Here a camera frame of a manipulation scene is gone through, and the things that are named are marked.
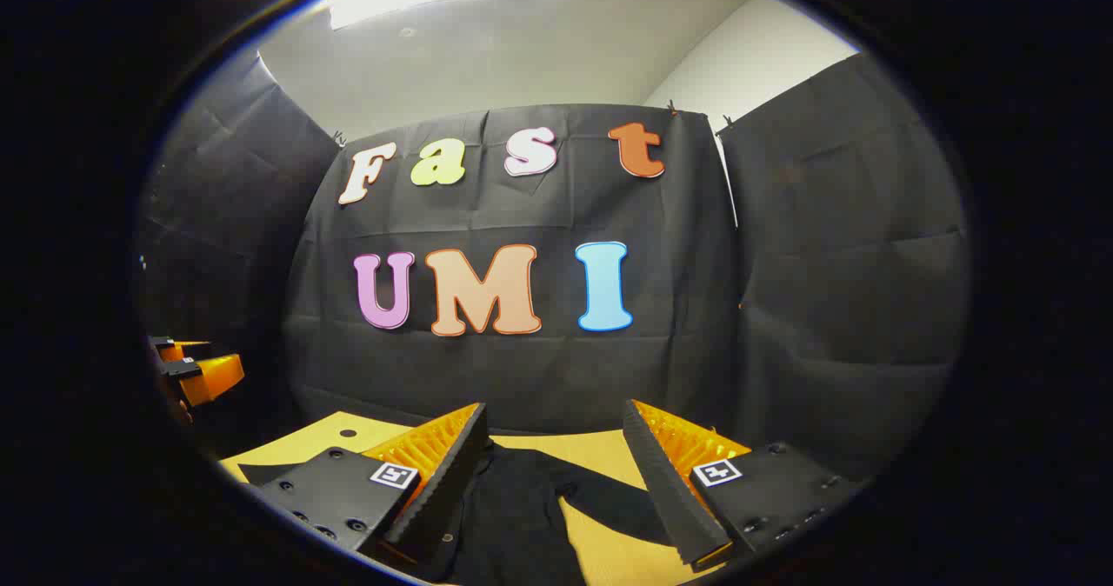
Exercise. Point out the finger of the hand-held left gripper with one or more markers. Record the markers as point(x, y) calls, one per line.
point(217, 379)
point(193, 349)

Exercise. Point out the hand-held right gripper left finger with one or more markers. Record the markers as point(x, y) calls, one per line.
point(439, 490)

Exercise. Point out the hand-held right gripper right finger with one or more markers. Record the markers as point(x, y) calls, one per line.
point(665, 490)

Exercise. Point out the black button shirt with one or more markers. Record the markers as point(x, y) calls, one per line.
point(513, 516)

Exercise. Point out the black backdrop cloth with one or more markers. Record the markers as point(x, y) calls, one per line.
point(539, 369)

